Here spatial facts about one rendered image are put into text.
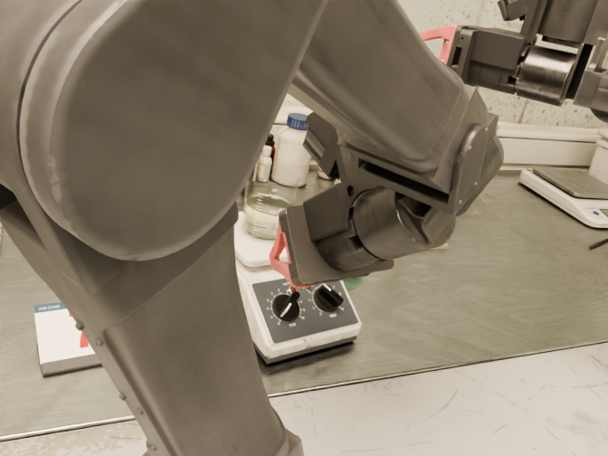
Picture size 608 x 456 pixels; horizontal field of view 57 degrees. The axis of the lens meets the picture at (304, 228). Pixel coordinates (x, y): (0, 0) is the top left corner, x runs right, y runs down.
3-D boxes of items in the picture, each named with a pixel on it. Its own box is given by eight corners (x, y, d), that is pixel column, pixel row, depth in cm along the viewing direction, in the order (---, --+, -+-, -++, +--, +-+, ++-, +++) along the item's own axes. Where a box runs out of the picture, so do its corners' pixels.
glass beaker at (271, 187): (292, 230, 72) (305, 168, 68) (285, 251, 66) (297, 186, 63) (240, 218, 72) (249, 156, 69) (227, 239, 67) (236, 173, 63)
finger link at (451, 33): (398, 13, 66) (473, 28, 62) (421, 14, 72) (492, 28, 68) (385, 71, 69) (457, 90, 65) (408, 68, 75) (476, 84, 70)
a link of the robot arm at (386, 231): (381, 171, 46) (441, 141, 40) (421, 225, 47) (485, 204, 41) (332, 219, 42) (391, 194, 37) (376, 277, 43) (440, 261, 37)
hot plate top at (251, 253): (333, 255, 69) (334, 249, 69) (246, 269, 62) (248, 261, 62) (284, 212, 77) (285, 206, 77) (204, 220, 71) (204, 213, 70)
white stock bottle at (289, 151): (313, 186, 110) (326, 122, 104) (280, 188, 106) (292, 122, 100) (295, 172, 115) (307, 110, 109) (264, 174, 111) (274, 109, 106)
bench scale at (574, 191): (589, 231, 116) (598, 210, 114) (513, 181, 138) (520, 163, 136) (654, 232, 123) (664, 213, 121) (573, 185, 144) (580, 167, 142)
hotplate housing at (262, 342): (359, 343, 67) (375, 287, 64) (265, 369, 60) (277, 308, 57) (270, 252, 83) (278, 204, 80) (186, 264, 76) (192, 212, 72)
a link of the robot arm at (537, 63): (521, 31, 59) (590, 44, 56) (534, 31, 64) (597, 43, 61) (501, 95, 62) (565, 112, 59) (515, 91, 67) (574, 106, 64)
